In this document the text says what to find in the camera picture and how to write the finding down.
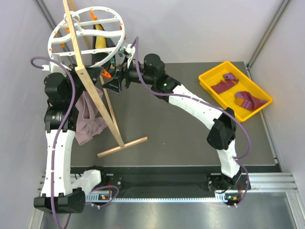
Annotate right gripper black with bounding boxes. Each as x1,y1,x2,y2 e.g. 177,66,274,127
102,57,155,95

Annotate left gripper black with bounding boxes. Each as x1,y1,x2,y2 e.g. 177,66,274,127
64,62,103,104

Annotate wooden hanger stand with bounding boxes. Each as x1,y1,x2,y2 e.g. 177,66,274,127
62,0,148,158

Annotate pink sock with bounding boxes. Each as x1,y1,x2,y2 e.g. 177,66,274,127
75,91,107,146

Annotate white round clip hanger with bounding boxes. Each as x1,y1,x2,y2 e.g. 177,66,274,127
47,1,126,67

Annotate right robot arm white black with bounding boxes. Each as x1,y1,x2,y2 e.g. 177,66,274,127
102,54,242,189

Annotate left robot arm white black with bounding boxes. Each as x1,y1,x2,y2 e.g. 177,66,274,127
33,67,108,214

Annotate black yellow sock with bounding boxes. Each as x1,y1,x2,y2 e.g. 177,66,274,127
91,36,116,70

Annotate maroon sock flat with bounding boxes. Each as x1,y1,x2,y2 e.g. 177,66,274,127
211,80,237,94

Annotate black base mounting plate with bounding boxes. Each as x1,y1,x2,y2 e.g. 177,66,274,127
71,165,252,192

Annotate purple sock piece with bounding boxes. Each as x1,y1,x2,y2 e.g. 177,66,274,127
223,73,239,83

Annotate yellow plastic tray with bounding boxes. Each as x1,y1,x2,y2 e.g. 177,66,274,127
198,61,273,122

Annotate maroon orange striped sock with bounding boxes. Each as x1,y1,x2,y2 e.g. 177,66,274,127
235,91,267,111

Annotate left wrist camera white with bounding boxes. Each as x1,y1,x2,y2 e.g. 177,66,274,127
42,55,71,76

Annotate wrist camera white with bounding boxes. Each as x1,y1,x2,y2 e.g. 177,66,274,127
42,55,71,76
122,44,136,62

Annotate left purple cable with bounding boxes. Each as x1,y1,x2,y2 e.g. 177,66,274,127
30,56,120,229

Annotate purple cable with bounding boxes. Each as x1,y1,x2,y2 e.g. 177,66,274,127
131,36,251,208
30,56,120,229

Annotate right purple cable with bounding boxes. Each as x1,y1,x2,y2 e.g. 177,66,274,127
131,36,251,208

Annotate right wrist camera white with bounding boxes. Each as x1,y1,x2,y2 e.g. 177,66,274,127
122,44,136,62

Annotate grey slotted cable duct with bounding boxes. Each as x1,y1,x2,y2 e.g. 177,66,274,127
85,191,238,204

